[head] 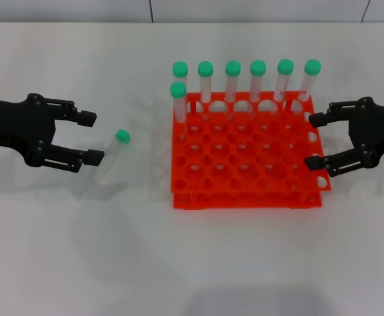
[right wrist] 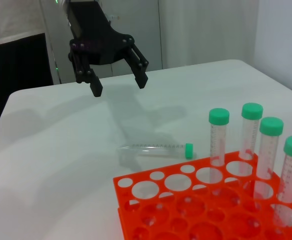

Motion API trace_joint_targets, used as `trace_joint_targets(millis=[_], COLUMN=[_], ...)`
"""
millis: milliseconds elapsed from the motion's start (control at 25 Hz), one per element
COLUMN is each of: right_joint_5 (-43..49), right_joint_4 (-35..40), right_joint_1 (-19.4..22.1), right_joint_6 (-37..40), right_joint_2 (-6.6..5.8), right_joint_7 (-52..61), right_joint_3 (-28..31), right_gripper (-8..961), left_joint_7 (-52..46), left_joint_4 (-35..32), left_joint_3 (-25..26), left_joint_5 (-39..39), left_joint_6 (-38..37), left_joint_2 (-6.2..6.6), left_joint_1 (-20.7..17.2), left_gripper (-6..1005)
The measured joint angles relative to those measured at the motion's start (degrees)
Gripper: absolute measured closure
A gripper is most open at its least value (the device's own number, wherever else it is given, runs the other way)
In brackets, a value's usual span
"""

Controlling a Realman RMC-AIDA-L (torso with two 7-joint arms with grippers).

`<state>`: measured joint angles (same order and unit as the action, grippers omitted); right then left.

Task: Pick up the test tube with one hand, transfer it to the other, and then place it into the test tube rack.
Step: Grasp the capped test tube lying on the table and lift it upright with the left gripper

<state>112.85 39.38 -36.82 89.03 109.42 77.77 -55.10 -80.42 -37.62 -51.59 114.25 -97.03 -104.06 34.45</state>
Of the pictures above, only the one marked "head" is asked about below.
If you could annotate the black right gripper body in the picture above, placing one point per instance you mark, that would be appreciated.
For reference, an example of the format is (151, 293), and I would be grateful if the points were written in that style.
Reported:
(376, 131)

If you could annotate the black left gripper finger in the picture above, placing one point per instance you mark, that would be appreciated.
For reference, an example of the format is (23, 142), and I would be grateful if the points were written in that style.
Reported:
(86, 119)
(93, 158)

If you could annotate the orange test tube rack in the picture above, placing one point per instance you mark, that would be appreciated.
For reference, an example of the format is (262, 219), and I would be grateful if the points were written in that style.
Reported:
(244, 154)

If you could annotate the clear green-capped test tube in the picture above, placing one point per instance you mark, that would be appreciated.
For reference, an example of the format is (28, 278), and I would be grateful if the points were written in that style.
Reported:
(232, 68)
(180, 68)
(257, 67)
(178, 89)
(312, 67)
(285, 66)
(205, 68)
(122, 135)

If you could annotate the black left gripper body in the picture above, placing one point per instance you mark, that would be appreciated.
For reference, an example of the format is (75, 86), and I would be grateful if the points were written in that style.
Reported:
(14, 125)

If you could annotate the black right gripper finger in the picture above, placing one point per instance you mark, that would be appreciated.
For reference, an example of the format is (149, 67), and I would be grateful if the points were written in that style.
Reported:
(318, 120)
(313, 163)

